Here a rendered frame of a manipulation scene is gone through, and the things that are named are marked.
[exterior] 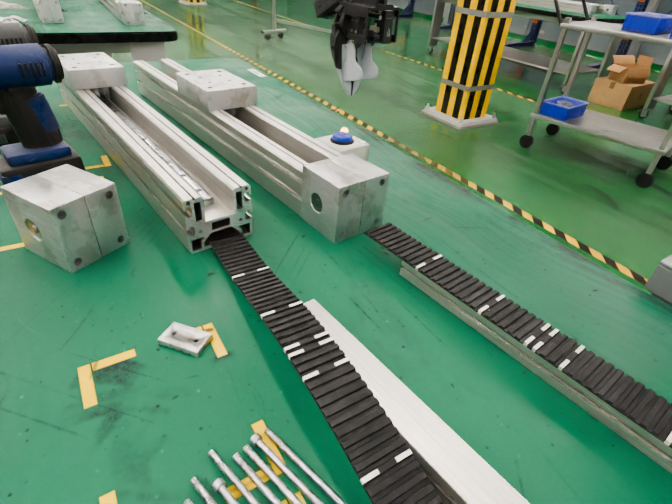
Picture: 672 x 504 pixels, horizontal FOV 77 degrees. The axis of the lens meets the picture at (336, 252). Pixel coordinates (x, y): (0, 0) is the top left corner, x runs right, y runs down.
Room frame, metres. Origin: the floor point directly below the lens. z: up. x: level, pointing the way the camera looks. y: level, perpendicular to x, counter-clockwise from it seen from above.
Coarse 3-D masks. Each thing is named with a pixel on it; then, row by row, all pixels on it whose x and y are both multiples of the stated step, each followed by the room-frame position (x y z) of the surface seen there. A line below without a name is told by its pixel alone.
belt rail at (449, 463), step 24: (312, 312) 0.35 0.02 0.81; (336, 336) 0.32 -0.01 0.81; (360, 360) 0.29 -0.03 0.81; (384, 384) 0.26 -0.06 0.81; (384, 408) 0.23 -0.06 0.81; (408, 408) 0.24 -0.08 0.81; (408, 432) 0.21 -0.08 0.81; (432, 432) 0.21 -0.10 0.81; (432, 456) 0.19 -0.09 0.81; (456, 456) 0.19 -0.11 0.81; (432, 480) 0.18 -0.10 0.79; (456, 480) 0.17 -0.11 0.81; (480, 480) 0.18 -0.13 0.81; (504, 480) 0.18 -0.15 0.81
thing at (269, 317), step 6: (288, 306) 0.35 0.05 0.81; (294, 306) 0.35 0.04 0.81; (300, 306) 0.36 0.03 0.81; (306, 306) 0.35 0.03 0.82; (270, 312) 0.34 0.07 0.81; (276, 312) 0.34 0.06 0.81; (282, 312) 0.34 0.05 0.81; (288, 312) 0.34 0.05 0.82; (294, 312) 0.34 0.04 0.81; (300, 312) 0.34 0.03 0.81; (264, 318) 0.33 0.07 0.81; (270, 318) 0.33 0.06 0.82; (276, 318) 0.33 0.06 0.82; (282, 318) 0.33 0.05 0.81
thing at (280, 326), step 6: (306, 312) 0.34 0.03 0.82; (288, 318) 0.33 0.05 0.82; (294, 318) 0.33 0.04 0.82; (300, 318) 0.33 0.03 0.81; (306, 318) 0.33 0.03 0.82; (312, 318) 0.33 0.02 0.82; (270, 324) 0.32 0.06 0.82; (276, 324) 0.32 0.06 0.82; (282, 324) 0.32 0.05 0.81; (288, 324) 0.32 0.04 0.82; (294, 324) 0.32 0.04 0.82; (300, 324) 0.32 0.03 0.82; (270, 330) 0.31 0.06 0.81; (276, 330) 0.31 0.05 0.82; (282, 330) 0.31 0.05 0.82
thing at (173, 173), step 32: (64, 96) 1.05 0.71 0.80; (96, 96) 0.88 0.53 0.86; (128, 96) 0.90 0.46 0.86; (96, 128) 0.84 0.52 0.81; (128, 128) 0.72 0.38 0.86; (160, 128) 0.74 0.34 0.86; (128, 160) 0.66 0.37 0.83; (160, 160) 0.60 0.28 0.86; (192, 160) 0.63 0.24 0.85; (160, 192) 0.55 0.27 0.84; (192, 192) 0.51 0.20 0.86; (224, 192) 0.55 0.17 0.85; (192, 224) 0.48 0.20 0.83; (224, 224) 0.52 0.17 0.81
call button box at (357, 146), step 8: (328, 136) 0.83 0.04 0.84; (328, 144) 0.79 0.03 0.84; (336, 144) 0.79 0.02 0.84; (344, 144) 0.79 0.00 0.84; (352, 144) 0.80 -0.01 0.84; (360, 144) 0.80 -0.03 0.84; (368, 144) 0.81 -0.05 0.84; (344, 152) 0.77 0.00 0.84; (352, 152) 0.78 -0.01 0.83; (360, 152) 0.79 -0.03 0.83; (368, 152) 0.81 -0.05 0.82
